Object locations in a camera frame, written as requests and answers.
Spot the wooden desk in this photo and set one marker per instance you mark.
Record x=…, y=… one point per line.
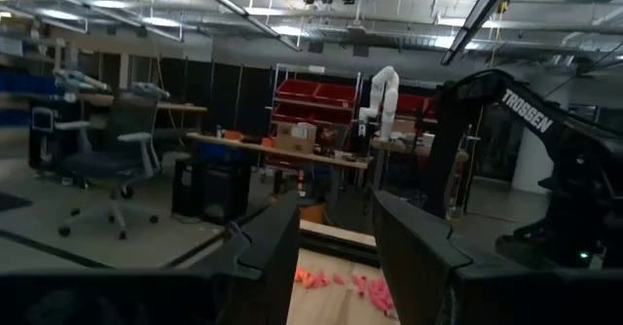
x=185, y=107

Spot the black cabinet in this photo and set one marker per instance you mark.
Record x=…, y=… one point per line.
x=214, y=189

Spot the metal rack red bins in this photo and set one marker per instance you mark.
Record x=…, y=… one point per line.
x=311, y=94

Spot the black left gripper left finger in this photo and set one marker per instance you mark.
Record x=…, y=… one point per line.
x=272, y=247

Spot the cardboard box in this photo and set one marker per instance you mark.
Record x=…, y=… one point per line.
x=294, y=137

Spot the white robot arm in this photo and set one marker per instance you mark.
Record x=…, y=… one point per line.
x=387, y=96

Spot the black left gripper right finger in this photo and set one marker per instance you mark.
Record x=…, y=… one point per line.
x=414, y=257

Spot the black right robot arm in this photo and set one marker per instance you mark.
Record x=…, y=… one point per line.
x=528, y=113

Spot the grey office chair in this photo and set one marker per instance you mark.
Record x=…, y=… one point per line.
x=129, y=120

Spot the office chair white armrests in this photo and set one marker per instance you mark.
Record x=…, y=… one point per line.
x=68, y=125

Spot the pink screw pile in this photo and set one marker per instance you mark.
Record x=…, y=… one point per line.
x=379, y=293

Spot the orange bucket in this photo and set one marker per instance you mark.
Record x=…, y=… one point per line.
x=311, y=213

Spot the black aluminium table frame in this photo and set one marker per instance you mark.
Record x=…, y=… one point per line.
x=336, y=247

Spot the long wooden workbench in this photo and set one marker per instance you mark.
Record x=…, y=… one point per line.
x=233, y=145

